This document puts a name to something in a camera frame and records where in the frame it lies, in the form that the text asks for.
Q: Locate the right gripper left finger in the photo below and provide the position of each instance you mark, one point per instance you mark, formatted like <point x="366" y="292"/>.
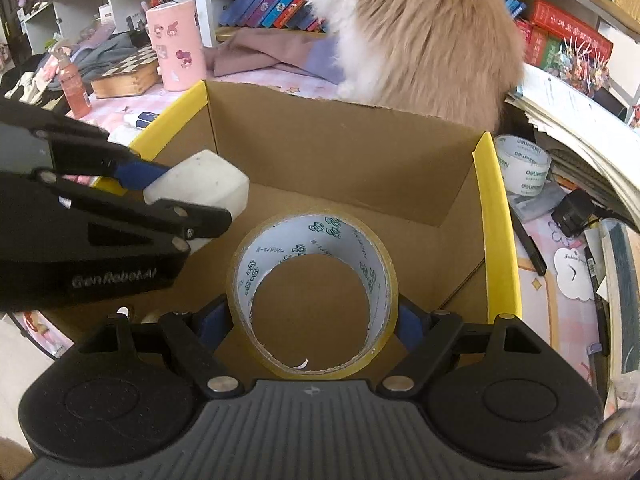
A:
<point x="192" y="339"/>

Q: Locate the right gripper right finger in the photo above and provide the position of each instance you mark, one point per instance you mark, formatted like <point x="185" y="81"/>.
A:
<point x="429" y="338"/>

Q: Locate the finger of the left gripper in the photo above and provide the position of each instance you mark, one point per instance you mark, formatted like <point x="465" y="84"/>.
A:
<point x="183" y="220"/>
<point x="35" y="139"/>

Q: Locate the white rectangular eraser block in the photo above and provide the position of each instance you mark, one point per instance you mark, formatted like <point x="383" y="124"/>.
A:
<point x="211" y="191"/>

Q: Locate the white and navy tube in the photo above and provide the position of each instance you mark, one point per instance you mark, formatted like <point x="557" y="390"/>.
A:
<point x="139" y="120"/>

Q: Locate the clear packing tape roll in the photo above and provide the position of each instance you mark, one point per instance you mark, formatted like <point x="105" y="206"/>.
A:
<point x="314" y="294"/>

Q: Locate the yellow cardboard box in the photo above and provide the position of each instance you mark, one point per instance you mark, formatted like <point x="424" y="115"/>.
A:
<point x="350" y="209"/>

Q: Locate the wooden chessboard box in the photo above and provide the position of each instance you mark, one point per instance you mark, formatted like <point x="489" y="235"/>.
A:
<point x="131" y="77"/>

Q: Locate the black pen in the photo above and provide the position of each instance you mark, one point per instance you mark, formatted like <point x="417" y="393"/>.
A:
<point x="528" y="243"/>

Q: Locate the pink checkered tablecloth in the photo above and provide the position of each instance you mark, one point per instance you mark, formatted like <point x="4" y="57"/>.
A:
<point x="555" y="279"/>

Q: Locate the pink cartoon cylinder container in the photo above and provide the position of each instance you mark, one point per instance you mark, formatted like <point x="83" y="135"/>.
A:
<point x="176" y="40"/>

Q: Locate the black power adapter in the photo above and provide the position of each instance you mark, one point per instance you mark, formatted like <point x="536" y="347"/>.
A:
<point x="573" y="212"/>

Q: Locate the white tape roll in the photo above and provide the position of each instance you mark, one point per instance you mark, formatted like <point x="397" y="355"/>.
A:
<point x="524" y="165"/>

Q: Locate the mauve folded cloth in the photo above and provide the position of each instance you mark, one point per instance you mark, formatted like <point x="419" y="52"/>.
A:
<point x="256" y="49"/>

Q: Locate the row of leaning books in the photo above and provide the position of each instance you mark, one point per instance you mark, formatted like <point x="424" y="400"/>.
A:
<point x="272" y="14"/>

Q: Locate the fluffy cream and white cat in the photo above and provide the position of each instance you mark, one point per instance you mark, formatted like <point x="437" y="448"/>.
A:
<point x="452" y="59"/>

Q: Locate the red boxed books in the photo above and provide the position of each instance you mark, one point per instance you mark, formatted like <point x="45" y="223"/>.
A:
<point x="546" y="29"/>

